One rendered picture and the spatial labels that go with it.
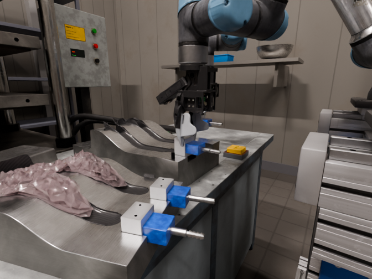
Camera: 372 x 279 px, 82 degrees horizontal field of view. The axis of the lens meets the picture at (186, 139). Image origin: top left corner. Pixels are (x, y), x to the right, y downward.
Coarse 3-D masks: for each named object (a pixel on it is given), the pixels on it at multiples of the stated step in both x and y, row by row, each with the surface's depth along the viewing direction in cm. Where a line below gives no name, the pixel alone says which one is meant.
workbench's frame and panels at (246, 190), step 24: (264, 144) 108; (240, 168) 79; (216, 192) 63; (240, 192) 102; (192, 216) 51; (216, 216) 79; (240, 216) 108; (192, 240) 65; (216, 240) 82; (240, 240) 114; (168, 264) 55; (192, 264) 67; (216, 264) 87; (240, 264) 122
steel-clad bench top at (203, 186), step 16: (224, 128) 142; (224, 144) 104; (240, 144) 104; (256, 144) 104; (224, 160) 83; (240, 160) 83; (208, 176) 68; (224, 176) 68; (192, 192) 58; (208, 192) 58; (192, 208) 51; (176, 224) 46; (0, 272) 33; (16, 272) 33; (32, 272) 33
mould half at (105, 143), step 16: (128, 128) 79; (160, 128) 88; (80, 144) 82; (96, 144) 74; (112, 144) 69; (128, 144) 71; (160, 144) 74; (128, 160) 66; (144, 160) 62; (160, 160) 59; (176, 160) 57; (192, 160) 62; (208, 160) 71; (160, 176) 60; (176, 176) 57; (192, 176) 63
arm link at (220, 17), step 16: (208, 0) 42; (224, 0) 38; (240, 0) 39; (192, 16) 46; (208, 16) 42; (224, 16) 39; (240, 16) 40; (256, 16) 44; (208, 32) 46; (224, 32) 44; (240, 32) 46
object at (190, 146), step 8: (192, 136) 62; (176, 144) 60; (184, 144) 59; (192, 144) 58; (200, 144) 58; (176, 152) 61; (184, 152) 59; (192, 152) 58; (200, 152) 59; (216, 152) 56
